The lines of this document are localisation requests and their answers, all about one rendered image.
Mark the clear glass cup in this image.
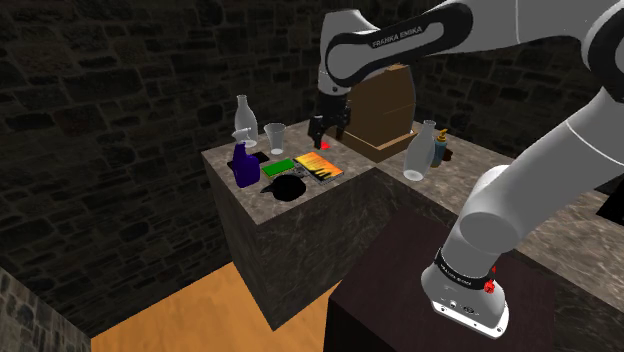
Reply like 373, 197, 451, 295
263, 122, 288, 157

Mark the orange and black book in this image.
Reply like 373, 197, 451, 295
292, 150, 346, 186

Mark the tall clear glass bottle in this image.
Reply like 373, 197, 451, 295
234, 94, 259, 149

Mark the blue spray bottle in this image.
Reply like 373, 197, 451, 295
231, 128, 262, 189

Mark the brown cardboard box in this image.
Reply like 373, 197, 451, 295
335, 63, 421, 164

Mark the green sponge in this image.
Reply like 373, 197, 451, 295
260, 157, 298, 181

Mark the teal soap dispenser bottle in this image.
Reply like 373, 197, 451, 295
430, 128, 450, 169

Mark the dark robot stand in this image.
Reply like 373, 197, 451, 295
323, 206, 557, 352

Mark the black phone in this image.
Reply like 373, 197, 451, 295
226, 150, 271, 173

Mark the black pan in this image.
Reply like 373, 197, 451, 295
259, 173, 308, 203

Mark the clear glass vase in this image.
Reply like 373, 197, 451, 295
402, 119, 438, 183

